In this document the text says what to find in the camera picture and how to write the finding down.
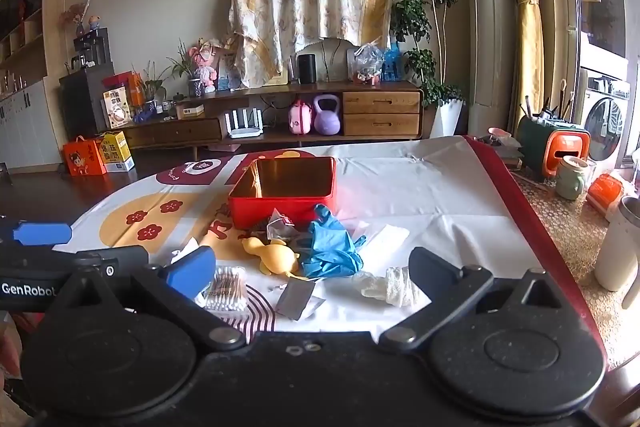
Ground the cotton swab pack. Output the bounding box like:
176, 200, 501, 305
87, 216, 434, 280
194, 265, 248, 315

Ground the white lace cloth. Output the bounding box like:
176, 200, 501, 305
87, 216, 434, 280
352, 267, 431, 309

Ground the yellow rubber chicken toy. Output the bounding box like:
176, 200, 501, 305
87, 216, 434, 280
241, 237, 304, 280

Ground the silver foil sachet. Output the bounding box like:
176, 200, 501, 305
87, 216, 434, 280
276, 277, 316, 321

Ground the pyramid tea bag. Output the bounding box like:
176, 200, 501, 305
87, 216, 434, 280
266, 209, 299, 242

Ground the blue nitrile glove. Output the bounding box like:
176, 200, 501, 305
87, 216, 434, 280
300, 204, 367, 279

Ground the orange gift box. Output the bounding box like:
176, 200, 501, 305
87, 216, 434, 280
63, 136, 106, 176

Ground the yellow carton box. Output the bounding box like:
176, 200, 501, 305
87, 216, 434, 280
99, 131, 134, 173

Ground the printed white tablecloth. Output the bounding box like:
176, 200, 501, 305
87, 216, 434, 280
63, 136, 594, 335

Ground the snack box on cabinet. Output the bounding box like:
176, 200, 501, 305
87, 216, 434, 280
103, 87, 132, 129

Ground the red metal tin box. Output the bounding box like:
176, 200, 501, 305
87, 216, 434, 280
228, 156, 337, 230

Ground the green ceramic mug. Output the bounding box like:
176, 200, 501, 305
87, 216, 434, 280
555, 155, 589, 200

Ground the white tumbler cup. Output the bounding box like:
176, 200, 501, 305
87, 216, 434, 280
594, 196, 640, 309

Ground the green orange knife holder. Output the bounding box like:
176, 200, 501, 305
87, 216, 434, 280
515, 116, 591, 179

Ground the white wifi router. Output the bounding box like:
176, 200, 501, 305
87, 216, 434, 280
224, 107, 264, 140

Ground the orange container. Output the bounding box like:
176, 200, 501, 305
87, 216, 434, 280
586, 172, 624, 216

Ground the wooden TV cabinet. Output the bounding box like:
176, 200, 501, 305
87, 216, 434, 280
119, 81, 423, 150

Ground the purple kettlebell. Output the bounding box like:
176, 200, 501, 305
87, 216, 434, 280
314, 94, 341, 135

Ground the yellow curtain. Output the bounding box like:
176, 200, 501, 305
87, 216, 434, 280
512, 0, 544, 129

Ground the blue plastic item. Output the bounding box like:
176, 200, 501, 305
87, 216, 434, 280
382, 42, 402, 82

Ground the pink plush doll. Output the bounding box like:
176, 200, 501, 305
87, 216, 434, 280
188, 39, 218, 94

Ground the clear plastic bag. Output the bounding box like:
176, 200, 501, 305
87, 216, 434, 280
352, 42, 384, 86

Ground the washing machine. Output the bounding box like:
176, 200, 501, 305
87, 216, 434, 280
576, 67, 630, 170

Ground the black smart speaker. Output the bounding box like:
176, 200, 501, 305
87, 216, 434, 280
297, 53, 317, 84

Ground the potted green tree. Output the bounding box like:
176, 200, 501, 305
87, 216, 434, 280
390, 0, 464, 138

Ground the white standing air conditioner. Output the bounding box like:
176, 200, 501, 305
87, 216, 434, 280
469, 0, 516, 135

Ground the wooden wall shelf unit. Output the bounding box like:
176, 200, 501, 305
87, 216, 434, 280
1, 0, 68, 173

